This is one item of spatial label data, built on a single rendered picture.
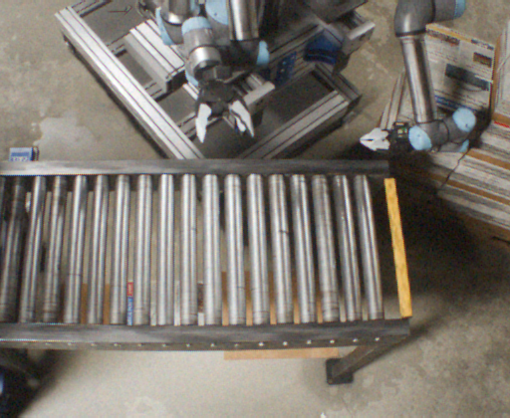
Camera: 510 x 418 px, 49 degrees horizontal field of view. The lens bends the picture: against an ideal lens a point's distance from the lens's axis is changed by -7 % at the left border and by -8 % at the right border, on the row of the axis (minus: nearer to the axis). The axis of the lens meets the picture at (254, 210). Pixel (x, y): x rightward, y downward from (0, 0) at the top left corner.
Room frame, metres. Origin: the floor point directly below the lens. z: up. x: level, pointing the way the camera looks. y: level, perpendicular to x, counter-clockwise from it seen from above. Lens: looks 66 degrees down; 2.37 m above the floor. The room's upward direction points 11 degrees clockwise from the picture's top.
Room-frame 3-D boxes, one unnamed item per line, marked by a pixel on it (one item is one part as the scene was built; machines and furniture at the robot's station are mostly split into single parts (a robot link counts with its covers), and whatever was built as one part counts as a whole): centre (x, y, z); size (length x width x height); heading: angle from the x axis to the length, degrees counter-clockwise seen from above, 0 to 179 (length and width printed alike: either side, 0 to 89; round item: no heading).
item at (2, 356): (0.18, 0.74, 0.34); 0.06 x 0.06 x 0.68; 13
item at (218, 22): (1.24, 0.21, 0.98); 0.13 x 0.12 x 0.14; 115
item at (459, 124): (1.10, -0.57, 0.89); 0.11 x 0.08 x 0.11; 122
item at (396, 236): (0.69, -0.43, 0.81); 0.43 x 0.03 x 0.02; 13
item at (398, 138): (1.07, -0.43, 0.79); 0.12 x 0.08 x 0.09; 103
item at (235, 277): (0.60, 0.03, 0.77); 0.47 x 0.05 x 0.05; 13
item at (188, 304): (0.57, 0.16, 0.77); 0.47 x 0.05 x 0.05; 13
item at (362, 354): (0.45, -0.46, 0.34); 0.06 x 0.06 x 0.68; 13
